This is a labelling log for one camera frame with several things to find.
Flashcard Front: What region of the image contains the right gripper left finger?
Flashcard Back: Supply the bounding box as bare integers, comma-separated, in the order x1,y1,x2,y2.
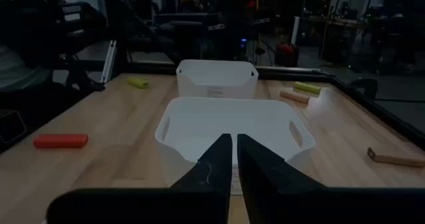
170,133,232,198

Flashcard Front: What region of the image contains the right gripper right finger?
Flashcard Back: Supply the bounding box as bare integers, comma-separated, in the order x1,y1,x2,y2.
236,133,325,201

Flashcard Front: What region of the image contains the natural wood block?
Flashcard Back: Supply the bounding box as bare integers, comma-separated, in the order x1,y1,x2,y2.
367,147,425,168
280,90,311,104

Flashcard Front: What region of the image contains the yellow-green block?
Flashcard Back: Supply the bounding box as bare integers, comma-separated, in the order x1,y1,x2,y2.
127,77,150,90
293,81,322,96

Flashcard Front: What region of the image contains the red block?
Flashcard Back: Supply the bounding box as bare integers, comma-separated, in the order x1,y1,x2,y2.
33,134,89,150

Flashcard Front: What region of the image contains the white plastic bin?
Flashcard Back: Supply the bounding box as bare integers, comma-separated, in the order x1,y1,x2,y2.
175,58,260,100
154,96,316,190

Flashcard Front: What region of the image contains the red topped black container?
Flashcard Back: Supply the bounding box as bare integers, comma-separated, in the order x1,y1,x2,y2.
274,43,300,68

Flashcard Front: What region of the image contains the white upright board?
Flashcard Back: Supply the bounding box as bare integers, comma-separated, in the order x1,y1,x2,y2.
291,16,301,46

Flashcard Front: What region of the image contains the white aluminium profile bar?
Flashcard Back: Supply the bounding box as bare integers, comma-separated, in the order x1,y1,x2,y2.
101,40,118,84

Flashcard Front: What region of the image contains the background work table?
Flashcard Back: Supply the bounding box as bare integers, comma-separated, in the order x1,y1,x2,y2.
298,15,368,31

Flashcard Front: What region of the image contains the dark equipment with white label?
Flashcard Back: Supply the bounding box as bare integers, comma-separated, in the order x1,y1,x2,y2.
49,1,109,57

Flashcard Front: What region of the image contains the black metal table frame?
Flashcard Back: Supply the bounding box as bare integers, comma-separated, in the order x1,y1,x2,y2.
52,0,425,142

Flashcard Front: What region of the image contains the thick black cable loop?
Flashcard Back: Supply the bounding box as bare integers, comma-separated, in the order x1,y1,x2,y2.
348,77,379,101

